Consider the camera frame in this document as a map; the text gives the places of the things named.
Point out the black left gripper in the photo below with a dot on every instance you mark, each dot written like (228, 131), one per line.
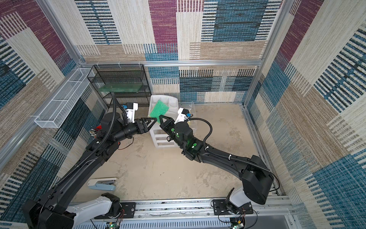
(144, 128)

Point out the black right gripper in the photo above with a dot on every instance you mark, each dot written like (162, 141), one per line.
(168, 129)

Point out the green sponge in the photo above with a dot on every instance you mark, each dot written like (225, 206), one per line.
(159, 109)

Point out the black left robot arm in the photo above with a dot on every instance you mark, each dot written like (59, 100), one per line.
(52, 209)

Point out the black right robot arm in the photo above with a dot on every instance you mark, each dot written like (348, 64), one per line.
(255, 176)

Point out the green board on shelf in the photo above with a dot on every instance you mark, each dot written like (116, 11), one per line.
(120, 87)

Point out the red pen cup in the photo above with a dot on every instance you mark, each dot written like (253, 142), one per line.
(97, 129)

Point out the light blue stapler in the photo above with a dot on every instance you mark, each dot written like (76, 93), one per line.
(103, 184)

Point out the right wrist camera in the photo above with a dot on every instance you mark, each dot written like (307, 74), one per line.
(183, 115)

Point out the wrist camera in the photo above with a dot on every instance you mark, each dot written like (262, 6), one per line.
(183, 115)
(130, 109)

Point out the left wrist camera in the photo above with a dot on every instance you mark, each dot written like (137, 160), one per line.
(130, 109)

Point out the black wire mesh shelf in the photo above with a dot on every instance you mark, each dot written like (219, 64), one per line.
(100, 75)

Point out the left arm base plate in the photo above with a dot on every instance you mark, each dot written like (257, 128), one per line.
(127, 211)

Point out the white wire mesh basket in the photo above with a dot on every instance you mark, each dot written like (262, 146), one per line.
(57, 110)

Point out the aluminium front rail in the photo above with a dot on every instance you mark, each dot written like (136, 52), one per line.
(197, 213)

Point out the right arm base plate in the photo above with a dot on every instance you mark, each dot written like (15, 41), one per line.
(224, 207)

